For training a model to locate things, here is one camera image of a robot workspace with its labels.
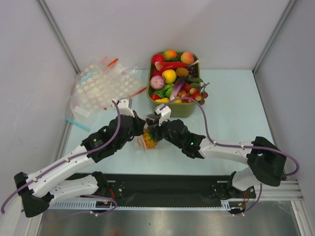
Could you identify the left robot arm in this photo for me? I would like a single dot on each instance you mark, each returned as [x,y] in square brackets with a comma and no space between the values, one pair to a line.
[51,184]

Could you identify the red toy apple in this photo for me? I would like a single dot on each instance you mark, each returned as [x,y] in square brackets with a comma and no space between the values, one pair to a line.
[157,58]

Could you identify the toy lychee cluster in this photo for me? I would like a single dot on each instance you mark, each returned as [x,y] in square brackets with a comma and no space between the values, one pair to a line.
[194,88]

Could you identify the red toy chili pepper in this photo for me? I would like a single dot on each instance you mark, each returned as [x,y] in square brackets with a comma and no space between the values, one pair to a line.
[173,65]

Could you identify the pile of dotted zip bags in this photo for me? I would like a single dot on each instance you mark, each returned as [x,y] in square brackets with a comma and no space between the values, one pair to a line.
[97,85]

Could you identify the yellow toy lemon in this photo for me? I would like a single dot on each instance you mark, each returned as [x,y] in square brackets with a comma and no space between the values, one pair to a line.
[169,76]

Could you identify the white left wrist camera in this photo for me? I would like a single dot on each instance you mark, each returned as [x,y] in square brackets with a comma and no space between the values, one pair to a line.
[125,106]

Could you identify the dark purple toy plum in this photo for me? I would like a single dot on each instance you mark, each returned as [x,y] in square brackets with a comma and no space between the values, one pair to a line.
[150,121]

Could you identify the purple toy eggplant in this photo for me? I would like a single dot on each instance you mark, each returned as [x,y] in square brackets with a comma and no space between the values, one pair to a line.
[180,83]

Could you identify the white cable duct strip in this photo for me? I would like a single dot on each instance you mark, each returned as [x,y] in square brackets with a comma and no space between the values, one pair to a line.
[98,204]

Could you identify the toy purple grapes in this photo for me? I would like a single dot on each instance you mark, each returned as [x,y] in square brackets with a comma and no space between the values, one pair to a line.
[191,71]

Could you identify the toy peach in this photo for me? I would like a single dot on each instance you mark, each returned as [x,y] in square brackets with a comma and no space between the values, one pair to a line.
[187,57]

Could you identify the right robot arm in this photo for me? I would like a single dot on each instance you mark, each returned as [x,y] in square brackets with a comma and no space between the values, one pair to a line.
[264,162]

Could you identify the yellow toy banana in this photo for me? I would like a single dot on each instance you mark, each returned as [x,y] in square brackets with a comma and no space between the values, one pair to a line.
[163,100]

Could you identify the clear dotted zip bag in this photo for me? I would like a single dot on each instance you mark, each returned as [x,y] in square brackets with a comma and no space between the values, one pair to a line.
[139,143]

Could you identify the pink toy onion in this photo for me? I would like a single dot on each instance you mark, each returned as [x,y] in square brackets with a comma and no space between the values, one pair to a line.
[157,82]

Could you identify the toy watermelon slice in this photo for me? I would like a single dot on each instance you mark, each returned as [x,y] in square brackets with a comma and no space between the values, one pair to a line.
[161,64]

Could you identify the green toy watermelon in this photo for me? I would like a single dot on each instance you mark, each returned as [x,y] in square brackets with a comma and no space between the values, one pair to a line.
[168,90]

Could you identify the blue zip bag slider strip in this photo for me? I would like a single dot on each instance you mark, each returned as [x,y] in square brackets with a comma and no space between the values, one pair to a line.
[77,124]

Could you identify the brown toy kiwi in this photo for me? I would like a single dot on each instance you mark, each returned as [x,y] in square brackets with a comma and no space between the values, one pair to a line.
[182,72]

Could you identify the green toy lettuce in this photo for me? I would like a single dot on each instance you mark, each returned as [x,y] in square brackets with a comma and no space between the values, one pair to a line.
[160,93]

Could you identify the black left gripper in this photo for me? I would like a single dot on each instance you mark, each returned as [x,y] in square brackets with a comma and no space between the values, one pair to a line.
[139,124]

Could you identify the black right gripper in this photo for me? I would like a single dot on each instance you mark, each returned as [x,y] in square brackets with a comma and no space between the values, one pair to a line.
[157,130]

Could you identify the orange toy mango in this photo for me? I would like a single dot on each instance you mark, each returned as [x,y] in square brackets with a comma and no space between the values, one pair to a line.
[169,54]

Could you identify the green plastic fruit bin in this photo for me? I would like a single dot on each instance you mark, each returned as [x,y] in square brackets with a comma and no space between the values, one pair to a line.
[180,108]

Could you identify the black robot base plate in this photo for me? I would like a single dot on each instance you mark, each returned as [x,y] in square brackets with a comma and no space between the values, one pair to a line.
[168,188]

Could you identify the toy pineapple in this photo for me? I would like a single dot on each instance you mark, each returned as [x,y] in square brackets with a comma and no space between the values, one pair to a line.
[149,141]

